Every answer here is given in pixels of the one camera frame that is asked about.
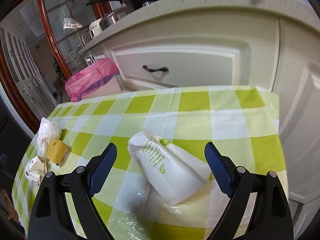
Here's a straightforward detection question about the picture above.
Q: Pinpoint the white rice cooker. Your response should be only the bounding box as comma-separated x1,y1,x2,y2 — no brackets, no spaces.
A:
89,18,103,39

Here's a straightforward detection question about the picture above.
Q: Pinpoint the red wooden sliding glass door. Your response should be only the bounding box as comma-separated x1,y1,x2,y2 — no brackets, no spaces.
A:
0,0,107,135

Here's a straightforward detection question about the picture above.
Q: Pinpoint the person's left hand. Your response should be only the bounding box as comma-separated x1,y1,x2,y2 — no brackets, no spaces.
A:
0,189,19,223

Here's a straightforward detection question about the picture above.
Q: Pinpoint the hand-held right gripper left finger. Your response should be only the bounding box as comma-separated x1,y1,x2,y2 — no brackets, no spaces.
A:
27,142,118,240

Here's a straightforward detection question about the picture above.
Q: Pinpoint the white paper bag green print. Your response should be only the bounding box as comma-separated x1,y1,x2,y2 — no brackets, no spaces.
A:
127,129,213,205

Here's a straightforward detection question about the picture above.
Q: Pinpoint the green checked tablecloth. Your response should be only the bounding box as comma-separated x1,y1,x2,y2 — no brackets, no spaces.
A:
11,85,289,240

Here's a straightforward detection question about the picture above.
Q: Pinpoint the trash bin with pink liner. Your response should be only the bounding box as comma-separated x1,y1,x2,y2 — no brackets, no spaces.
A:
64,57,122,102

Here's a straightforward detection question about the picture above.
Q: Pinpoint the white kitchen base cabinet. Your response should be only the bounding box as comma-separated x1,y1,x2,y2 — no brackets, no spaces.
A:
79,0,320,240

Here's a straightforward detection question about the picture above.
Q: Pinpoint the silver metal pot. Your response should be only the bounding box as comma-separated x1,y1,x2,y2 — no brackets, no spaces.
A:
99,11,126,31

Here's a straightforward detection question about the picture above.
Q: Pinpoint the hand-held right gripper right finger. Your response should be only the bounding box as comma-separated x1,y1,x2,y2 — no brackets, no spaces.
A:
204,142,294,240

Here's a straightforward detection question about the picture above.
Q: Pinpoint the white plastic bag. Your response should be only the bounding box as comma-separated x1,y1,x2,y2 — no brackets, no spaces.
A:
37,117,63,156

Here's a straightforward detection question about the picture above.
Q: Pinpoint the yellow sponge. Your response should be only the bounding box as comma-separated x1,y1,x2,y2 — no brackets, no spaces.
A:
46,140,69,167

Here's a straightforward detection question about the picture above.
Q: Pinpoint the black drawer handle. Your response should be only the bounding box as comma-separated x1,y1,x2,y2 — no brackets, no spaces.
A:
142,65,169,73

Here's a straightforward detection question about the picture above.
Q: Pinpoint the white glass-door cabinet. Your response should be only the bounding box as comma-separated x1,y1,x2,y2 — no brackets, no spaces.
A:
0,26,58,112

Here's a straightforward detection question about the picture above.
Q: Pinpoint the crumpled white printed wrapper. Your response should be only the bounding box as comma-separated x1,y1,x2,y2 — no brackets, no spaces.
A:
24,155,48,187

